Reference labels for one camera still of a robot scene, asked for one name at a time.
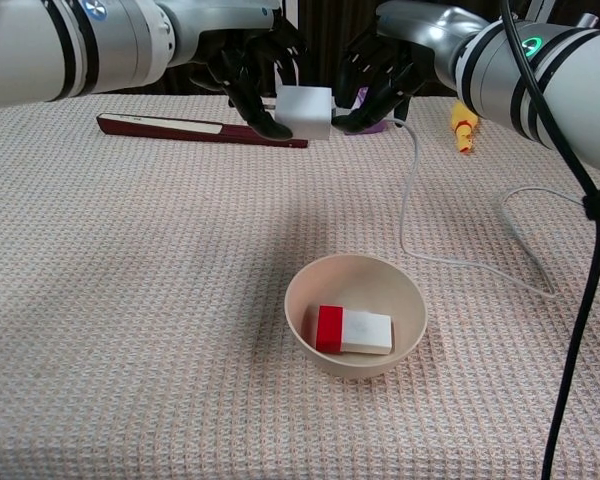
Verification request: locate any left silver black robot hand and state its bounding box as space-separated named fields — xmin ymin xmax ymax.
xmin=169 ymin=0 xmax=309 ymax=141

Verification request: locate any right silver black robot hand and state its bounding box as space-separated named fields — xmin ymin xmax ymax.
xmin=332 ymin=0 xmax=481 ymax=134

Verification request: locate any white cube box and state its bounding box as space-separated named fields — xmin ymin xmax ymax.
xmin=274 ymin=84 xmax=335 ymax=140

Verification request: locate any thin white cable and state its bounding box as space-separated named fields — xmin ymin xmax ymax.
xmin=332 ymin=107 xmax=587 ymax=300

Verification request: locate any yellow rubber chicken toy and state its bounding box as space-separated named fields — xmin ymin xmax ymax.
xmin=449 ymin=98 xmax=481 ymax=156

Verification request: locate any small purple box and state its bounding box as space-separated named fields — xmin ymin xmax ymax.
xmin=343 ymin=87 xmax=387 ymax=137

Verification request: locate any maroon closed book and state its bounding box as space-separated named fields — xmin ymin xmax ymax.
xmin=95 ymin=112 xmax=310 ymax=150

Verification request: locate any beige waffle tablecloth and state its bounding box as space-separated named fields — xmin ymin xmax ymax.
xmin=0 ymin=92 xmax=600 ymax=480

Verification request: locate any red and white block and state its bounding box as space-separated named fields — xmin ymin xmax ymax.
xmin=307 ymin=304 xmax=395 ymax=357

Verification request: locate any beige bowl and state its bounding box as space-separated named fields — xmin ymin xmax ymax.
xmin=283 ymin=253 xmax=429 ymax=380

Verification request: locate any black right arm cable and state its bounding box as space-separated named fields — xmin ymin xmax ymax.
xmin=498 ymin=0 xmax=600 ymax=480

